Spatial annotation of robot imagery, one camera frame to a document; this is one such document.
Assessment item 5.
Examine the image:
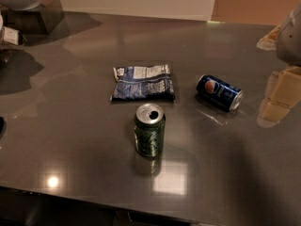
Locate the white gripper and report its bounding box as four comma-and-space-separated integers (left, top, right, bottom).
257, 3, 301, 122

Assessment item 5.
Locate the blue pepsi can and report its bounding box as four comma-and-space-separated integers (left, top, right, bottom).
197, 74, 244, 112

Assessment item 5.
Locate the green soda can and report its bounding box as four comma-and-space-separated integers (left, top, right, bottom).
135, 104, 166, 157

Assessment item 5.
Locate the blue chip bag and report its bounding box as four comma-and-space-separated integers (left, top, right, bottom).
111, 64, 175, 101

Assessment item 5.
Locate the dark wooden block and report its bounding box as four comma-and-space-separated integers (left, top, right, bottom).
1, 0, 64, 35

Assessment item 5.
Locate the small white card box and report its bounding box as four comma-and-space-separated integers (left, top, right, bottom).
2, 26, 23, 45

